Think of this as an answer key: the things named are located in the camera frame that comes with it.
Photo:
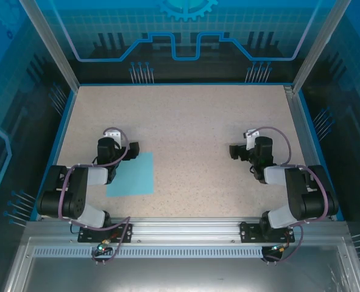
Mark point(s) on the aluminium mounting rail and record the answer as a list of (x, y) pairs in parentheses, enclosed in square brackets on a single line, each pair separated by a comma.
[(182, 228)]

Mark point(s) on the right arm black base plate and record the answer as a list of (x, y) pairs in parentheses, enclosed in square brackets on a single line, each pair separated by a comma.
[(249, 232)]

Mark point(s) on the aluminium side rail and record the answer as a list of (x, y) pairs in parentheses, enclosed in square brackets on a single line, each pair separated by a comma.
[(301, 121)]

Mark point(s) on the blue table edge strip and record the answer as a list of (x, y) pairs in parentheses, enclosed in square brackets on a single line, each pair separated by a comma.
[(58, 152), (310, 121)]

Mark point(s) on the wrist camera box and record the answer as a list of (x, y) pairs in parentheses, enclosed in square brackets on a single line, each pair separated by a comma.
[(250, 135), (111, 134)]

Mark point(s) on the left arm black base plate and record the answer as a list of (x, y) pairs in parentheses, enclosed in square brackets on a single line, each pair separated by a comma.
[(88, 234)]

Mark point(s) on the aluminium frame post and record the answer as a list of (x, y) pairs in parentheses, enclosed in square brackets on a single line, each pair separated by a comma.
[(52, 45), (319, 45)]

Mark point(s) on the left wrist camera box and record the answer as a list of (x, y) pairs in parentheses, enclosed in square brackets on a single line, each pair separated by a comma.
[(111, 134)]

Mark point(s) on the steel front tray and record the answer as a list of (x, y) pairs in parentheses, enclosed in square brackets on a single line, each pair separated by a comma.
[(182, 273)]

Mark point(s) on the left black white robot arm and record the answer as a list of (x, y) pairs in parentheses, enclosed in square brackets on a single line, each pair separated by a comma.
[(76, 188)]

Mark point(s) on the light blue paper sheet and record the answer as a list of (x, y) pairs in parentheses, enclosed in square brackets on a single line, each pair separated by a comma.
[(137, 176)]

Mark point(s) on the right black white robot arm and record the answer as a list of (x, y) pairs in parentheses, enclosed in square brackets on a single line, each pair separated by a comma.
[(301, 188)]

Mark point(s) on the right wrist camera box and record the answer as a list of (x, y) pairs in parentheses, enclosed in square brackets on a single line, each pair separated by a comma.
[(250, 135)]

